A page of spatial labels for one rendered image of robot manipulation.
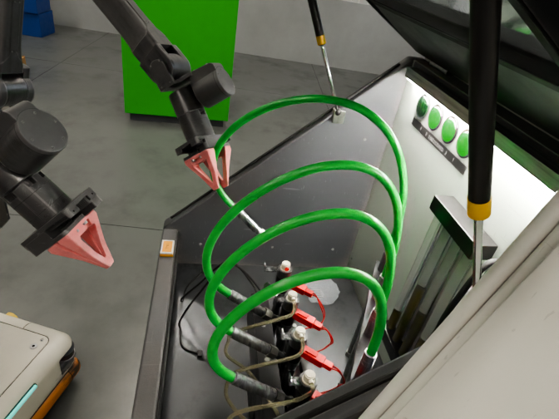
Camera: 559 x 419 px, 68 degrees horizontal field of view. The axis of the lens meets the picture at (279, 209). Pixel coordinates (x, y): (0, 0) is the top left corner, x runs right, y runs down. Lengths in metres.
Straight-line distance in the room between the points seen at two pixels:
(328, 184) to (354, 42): 6.27
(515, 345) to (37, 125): 0.52
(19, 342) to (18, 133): 1.34
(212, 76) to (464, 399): 0.64
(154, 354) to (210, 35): 3.31
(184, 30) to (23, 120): 3.38
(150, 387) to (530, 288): 0.63
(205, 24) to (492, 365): 3.68
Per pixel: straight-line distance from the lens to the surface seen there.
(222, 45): 3.91
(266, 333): 0.84
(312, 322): 0.75
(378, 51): 7.40
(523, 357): 0.36
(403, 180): 0.75
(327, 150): 1.03
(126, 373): 1.99
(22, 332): 1.84
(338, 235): 1.19
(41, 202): 0.60
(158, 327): 0.88
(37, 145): 0.54
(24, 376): 1.72
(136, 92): 4.06
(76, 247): 0.60
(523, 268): 0.38
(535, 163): 0.63
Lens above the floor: 1.62
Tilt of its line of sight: 33 degrees down
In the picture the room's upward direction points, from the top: 11 degrees clockwise
